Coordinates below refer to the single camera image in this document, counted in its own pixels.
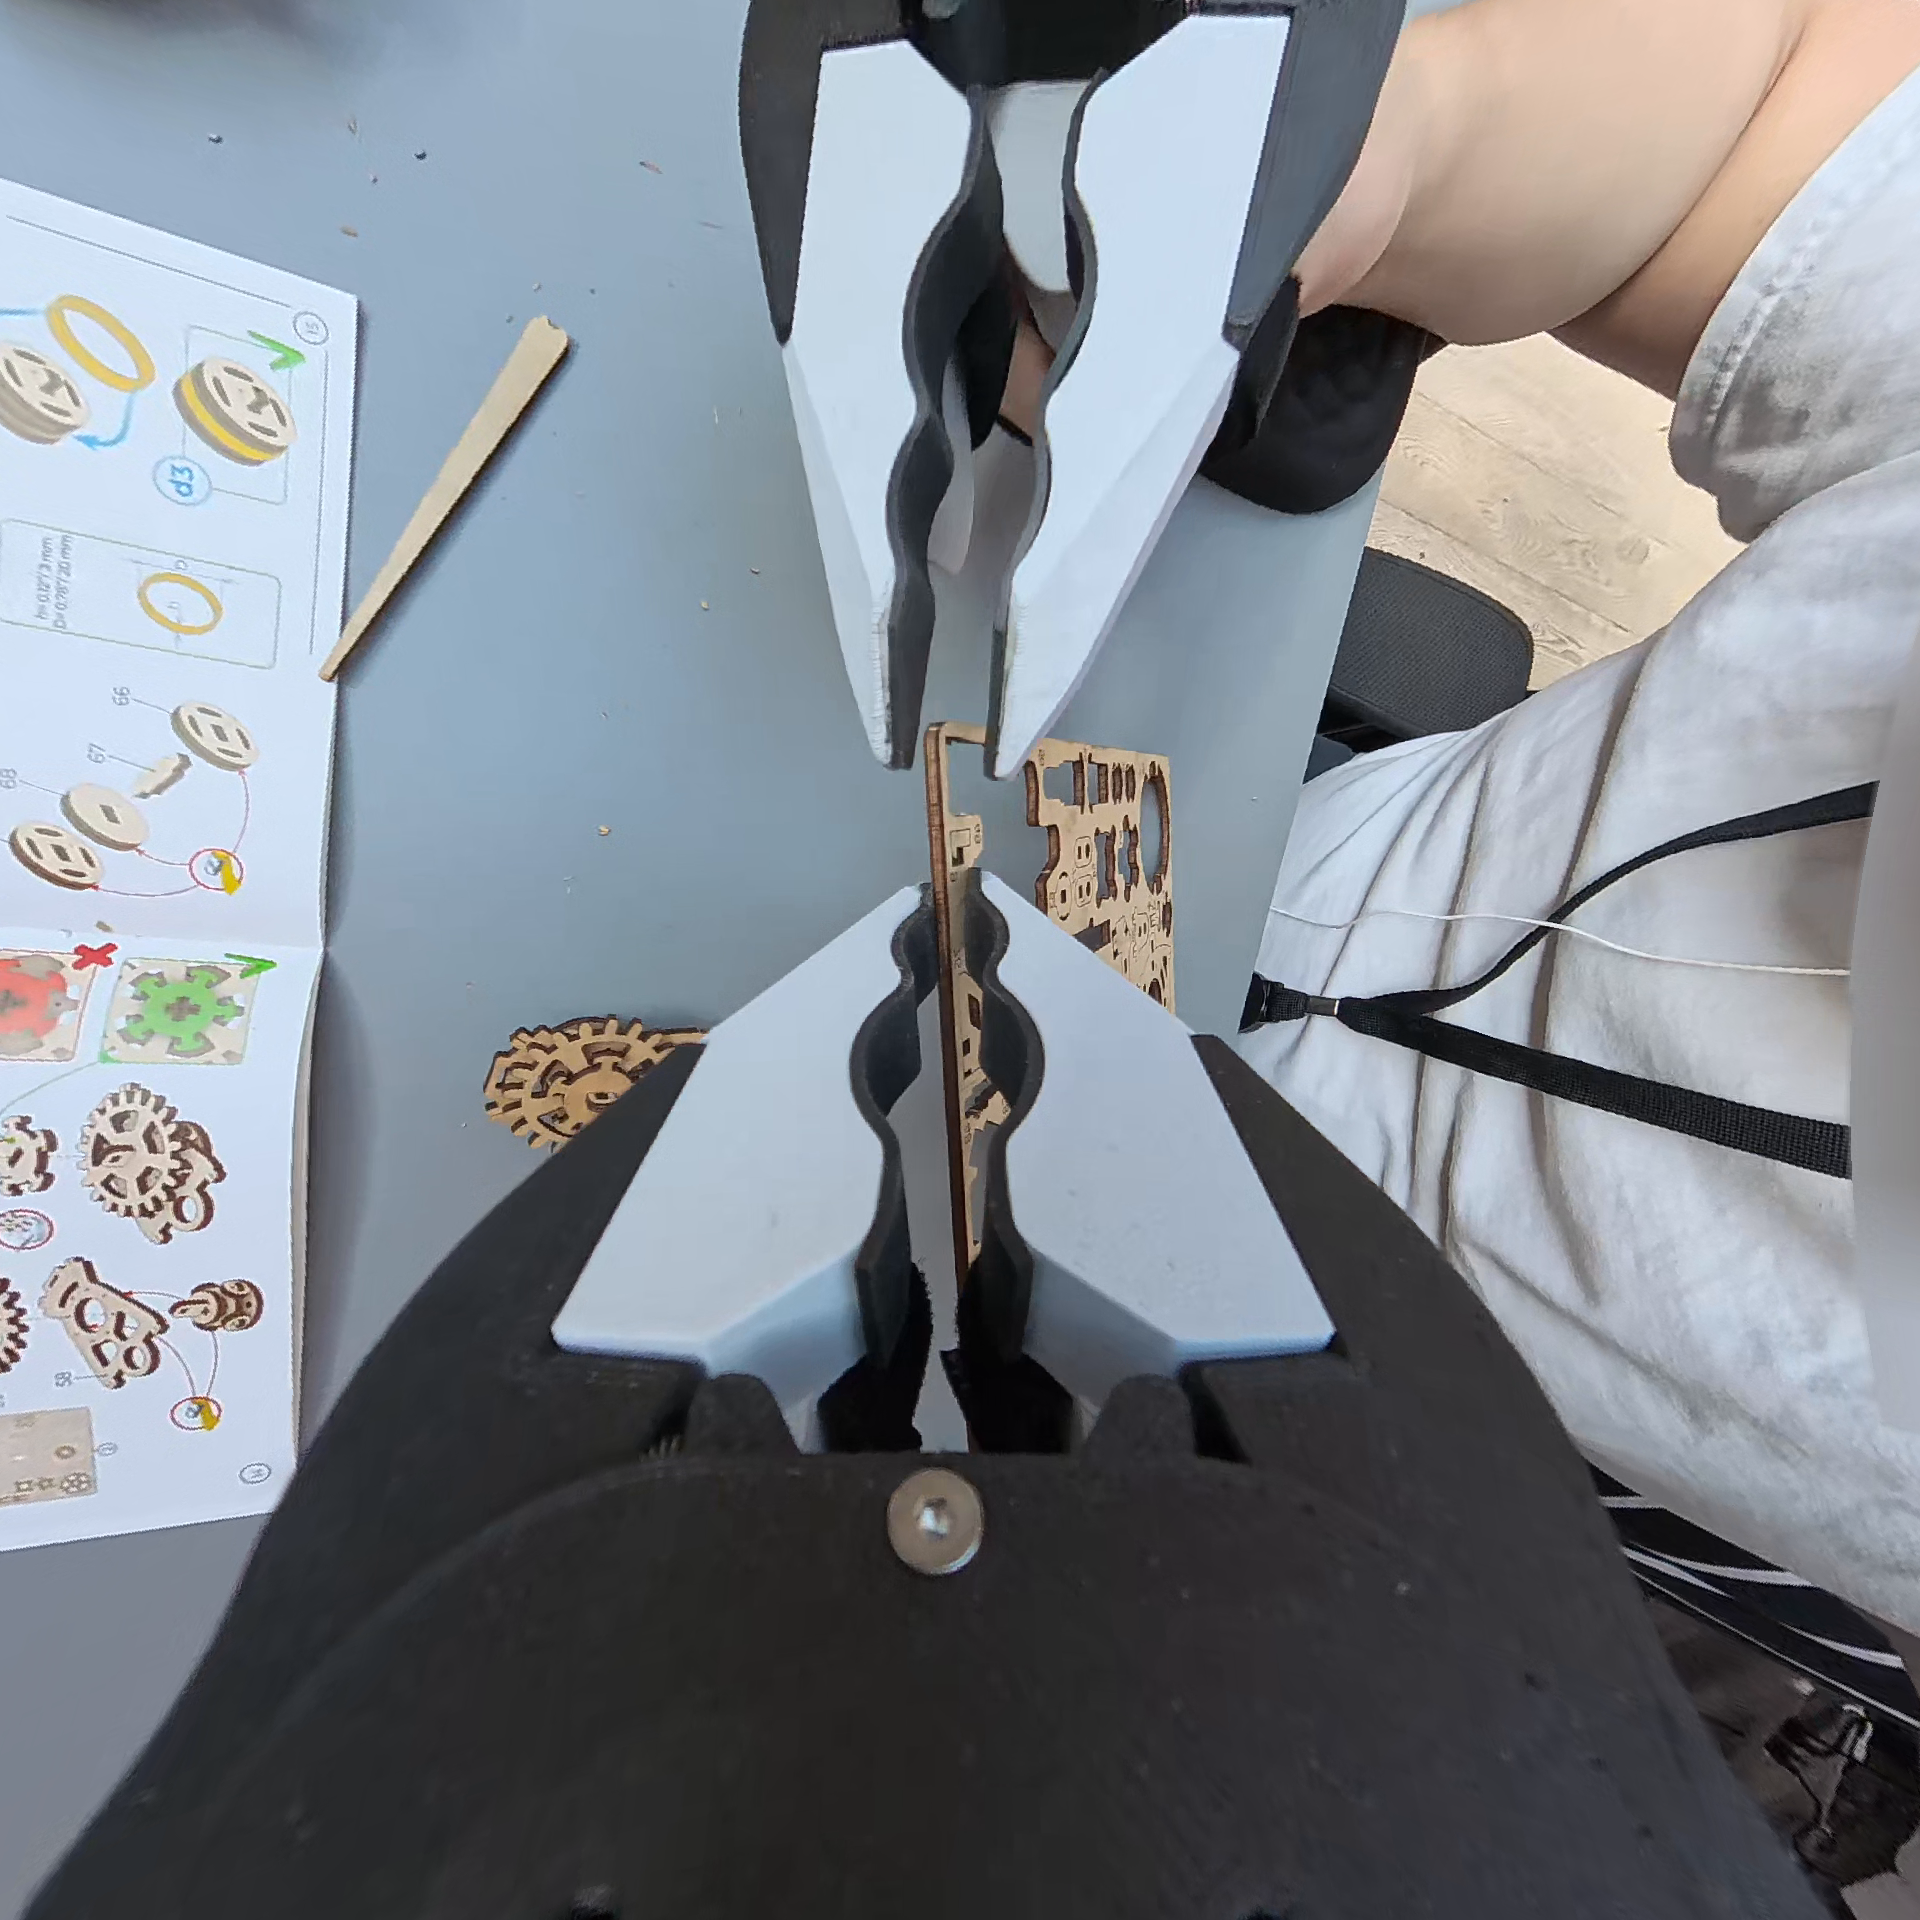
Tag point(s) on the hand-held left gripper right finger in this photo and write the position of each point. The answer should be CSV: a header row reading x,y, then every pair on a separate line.
x,y
1141,1200

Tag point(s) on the wooden gear assembly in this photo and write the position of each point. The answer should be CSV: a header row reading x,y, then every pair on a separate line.
x,y
592,1051

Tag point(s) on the black white striped cloth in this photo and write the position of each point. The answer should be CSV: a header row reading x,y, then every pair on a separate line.
x,y
1725,1575

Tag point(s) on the illustrated instruction booklet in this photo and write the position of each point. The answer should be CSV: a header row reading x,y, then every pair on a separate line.
x,y
151,631

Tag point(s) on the person's right forearm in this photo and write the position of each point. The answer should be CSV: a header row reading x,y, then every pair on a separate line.
x,y
1575,181

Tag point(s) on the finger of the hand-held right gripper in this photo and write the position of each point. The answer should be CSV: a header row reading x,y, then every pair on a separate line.
x,y
854,375
1154,300

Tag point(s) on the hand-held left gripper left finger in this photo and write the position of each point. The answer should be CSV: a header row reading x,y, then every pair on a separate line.
x,y
720,1200

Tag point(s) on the tapered wooden stick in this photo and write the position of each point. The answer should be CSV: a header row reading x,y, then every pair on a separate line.
x,y
451,488

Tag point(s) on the laser-cut plywood sheet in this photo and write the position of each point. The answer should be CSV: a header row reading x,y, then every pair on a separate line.
x,y
1123,931
961,1081

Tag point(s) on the person's white shirt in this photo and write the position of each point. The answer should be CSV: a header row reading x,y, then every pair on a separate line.
x,y
1650,1274

